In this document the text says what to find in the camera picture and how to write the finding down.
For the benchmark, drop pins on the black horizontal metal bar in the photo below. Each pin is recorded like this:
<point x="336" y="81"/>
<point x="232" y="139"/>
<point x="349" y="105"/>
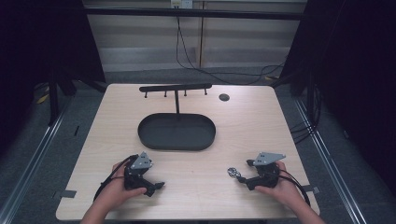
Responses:
<point x="193" y="13"/>

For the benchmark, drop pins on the black metal stand leg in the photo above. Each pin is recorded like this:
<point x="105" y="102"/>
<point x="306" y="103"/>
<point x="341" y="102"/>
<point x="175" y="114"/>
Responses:
<point x="53" y="99"/>

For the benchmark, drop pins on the person's left hand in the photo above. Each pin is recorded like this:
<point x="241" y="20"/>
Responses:
<point x="114" y="193"/>

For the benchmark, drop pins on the white wall power outlet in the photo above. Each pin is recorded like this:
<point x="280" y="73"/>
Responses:
<point x="181" y="3"/>

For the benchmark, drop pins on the grey tape strip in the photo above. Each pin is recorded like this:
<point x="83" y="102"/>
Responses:
<point x="66" y="194"/>
<point x="312" y="189"/>

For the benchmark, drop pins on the black hanger stand with tray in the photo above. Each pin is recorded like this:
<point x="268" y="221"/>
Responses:
<point x="177" y="132"/>

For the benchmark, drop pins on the black curtain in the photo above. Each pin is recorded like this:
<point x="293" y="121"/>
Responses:
<point x="43" y="43"/>
<point x="355" y="77"/>

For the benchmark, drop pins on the silver metal floor rail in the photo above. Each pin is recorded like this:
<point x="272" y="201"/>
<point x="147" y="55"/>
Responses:
<point x="28" y="165"/>
<point x="333" y="168"/>

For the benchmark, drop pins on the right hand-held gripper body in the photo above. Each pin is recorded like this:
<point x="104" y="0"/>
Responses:
<point x="267" y="174"/>

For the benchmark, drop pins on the person's right hand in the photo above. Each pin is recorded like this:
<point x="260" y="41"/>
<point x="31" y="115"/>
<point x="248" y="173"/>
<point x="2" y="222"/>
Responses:
<point x="285" y="189"/>

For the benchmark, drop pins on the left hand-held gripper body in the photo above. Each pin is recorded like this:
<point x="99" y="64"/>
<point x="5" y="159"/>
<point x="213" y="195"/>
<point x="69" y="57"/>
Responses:
<point x="136" y="179"/>

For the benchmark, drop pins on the round black table grommet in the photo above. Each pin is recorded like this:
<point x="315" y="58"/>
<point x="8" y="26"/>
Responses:
<point x="224" y="97"/>

